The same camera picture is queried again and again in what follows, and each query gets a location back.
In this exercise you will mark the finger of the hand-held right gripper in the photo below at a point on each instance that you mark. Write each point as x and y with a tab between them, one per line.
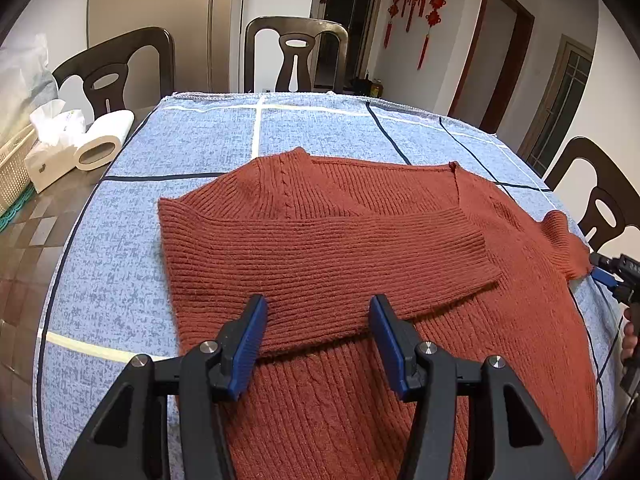
609	279
605	263

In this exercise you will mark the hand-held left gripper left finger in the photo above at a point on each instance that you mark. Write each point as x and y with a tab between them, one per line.
247	345

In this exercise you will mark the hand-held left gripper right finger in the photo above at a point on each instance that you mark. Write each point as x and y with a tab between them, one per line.
387	345

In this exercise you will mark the rust red knitted sweater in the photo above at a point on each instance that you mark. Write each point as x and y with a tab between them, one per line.
325	240

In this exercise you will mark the person's right hand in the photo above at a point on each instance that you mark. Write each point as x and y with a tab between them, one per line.
629	340

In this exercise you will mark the dark wooden chair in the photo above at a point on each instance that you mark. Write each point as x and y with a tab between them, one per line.
150	40
590	152
295	22

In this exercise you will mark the blue checked blanket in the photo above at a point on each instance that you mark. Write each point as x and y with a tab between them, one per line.
150	240

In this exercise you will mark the glass panel door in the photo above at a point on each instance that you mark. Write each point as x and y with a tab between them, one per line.
565	95

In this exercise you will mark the white paper towel roll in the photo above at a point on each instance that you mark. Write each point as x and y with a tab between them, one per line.
107	135

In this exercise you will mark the yellow oil bottle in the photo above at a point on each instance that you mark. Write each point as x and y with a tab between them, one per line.
375	89

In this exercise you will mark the green mat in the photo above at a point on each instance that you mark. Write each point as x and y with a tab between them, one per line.
15	215

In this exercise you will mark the white tissue box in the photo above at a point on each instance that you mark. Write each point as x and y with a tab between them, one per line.
47	152

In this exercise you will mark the white plastic basket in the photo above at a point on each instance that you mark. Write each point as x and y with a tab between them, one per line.
12	175

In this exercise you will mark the long red knot ornament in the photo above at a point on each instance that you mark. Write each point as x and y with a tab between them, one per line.
436	5

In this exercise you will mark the dark open doorway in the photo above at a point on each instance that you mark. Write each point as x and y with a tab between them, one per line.
350	20

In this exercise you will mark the translucent plastic bag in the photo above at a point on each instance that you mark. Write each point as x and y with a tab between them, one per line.
22	85

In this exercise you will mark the brown door frame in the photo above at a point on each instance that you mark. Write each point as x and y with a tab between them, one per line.
520	50

